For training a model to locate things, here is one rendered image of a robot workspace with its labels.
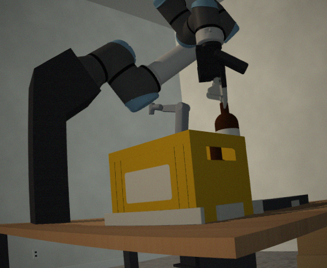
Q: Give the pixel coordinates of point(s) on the yellow box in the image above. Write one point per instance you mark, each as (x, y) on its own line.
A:
(176, 172)

